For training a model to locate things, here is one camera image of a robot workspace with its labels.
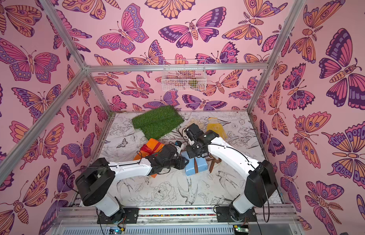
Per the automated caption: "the light blue gift box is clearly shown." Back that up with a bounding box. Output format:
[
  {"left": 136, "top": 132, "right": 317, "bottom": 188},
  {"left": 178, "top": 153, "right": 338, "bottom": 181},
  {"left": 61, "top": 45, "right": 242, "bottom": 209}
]
[{"left": 181, "top": 151, "right": 209, "bottom": 176}]

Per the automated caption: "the red satin ribbon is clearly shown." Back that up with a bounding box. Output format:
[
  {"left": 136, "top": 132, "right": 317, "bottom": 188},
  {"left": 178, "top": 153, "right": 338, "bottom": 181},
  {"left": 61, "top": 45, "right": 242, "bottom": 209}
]
[{"left": 140, "top": 141, "right": 164, "bottom": 157}]

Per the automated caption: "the orange gift box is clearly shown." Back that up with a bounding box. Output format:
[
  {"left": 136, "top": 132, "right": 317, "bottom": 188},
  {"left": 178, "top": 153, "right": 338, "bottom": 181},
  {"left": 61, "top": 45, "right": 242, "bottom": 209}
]
[{"left": 132, "top": 139, "right": 164, "bottom": 178}]

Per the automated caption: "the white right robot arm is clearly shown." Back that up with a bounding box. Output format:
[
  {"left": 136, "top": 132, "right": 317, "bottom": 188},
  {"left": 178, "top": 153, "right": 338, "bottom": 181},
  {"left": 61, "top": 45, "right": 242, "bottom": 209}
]
[{"left": 184, "top": 124, "right": 278, "bottom": 221}]

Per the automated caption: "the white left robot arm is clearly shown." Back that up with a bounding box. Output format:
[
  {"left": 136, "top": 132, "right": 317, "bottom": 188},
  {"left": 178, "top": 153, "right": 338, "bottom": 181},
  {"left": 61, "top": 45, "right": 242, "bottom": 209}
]
[{"left": 75, "top": 141, "right": 189, "bottom": 217}]

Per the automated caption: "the yellow work glove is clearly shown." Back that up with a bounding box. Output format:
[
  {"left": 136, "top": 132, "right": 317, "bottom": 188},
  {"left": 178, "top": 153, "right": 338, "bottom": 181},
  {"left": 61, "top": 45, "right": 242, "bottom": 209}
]
[{"left": 207, "top": 117, "right": 228, "bottom": 140}]

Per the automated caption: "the green artificial grass mat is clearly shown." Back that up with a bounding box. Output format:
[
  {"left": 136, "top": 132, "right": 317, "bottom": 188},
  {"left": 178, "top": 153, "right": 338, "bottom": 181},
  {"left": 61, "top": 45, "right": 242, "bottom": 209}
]
[{"left": 132, "top": 106, "right": 184, "bottom": 140}]

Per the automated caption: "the green object in basket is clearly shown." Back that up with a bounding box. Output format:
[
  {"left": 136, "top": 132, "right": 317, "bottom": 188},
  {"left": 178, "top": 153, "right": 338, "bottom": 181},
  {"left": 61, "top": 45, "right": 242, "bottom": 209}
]
[{"left": 189, "top": 79, "right": 199, "bottom": 90}]

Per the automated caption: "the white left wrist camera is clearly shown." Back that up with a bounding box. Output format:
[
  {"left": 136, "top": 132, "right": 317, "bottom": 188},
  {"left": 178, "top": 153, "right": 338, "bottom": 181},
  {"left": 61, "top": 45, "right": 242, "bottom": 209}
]
[{"left": 174, "top": 141, "right": 184, "bottom": 155}]

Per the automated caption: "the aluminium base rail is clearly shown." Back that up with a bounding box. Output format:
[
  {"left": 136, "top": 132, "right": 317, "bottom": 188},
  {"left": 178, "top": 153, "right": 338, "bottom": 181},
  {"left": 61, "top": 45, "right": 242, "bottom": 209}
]
[{"left": 51, "top": 204, "right": 305, "bottom": 235}]

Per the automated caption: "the white wire basket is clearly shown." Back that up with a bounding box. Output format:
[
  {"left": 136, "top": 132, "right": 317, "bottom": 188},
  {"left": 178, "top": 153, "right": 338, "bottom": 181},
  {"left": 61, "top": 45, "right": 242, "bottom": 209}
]
[{"left": 161, "top": 59, "right": 207, "bottom": 92}]

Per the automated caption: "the aluminium frame post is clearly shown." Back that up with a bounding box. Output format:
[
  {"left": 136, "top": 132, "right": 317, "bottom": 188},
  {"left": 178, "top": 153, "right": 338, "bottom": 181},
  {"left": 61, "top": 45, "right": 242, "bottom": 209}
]
[{"left": 36, "top": 1, "right": 111, "bottom": 114}]

